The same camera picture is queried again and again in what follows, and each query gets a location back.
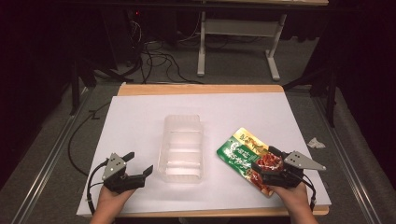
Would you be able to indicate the metal floor rail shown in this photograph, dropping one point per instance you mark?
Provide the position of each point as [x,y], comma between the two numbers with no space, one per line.
[49,158]
[348,161]

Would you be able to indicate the white desk frame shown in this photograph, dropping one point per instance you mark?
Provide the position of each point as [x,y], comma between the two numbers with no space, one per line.
[238,27]

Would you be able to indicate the crumpled white paper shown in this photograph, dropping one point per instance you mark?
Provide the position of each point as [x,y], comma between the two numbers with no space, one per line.
[316,143]

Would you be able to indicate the clear plastic container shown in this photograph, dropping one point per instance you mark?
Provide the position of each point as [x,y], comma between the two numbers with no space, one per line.
[182,149]

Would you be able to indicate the white paper sheet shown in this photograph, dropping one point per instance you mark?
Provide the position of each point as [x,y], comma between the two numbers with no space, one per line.
[146,124]

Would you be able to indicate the black metal stand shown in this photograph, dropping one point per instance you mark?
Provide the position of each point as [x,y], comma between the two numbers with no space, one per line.
[75,87]
[330,93]

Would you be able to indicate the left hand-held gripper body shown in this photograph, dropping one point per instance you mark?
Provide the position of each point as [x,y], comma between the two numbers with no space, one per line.
[115,169]

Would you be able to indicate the black computer tower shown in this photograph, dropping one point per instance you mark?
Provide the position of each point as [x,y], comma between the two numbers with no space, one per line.
[120,37]

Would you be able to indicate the person's right hand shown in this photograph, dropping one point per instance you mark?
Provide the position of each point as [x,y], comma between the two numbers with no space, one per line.
[295,197]

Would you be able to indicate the person's left hand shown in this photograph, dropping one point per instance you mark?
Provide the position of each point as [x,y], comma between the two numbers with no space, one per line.
[110,200]

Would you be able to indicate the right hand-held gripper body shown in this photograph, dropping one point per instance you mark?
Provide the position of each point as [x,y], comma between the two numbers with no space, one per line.
[294,174]

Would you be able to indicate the green food packet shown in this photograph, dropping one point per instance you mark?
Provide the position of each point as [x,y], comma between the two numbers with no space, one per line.
[239,155]

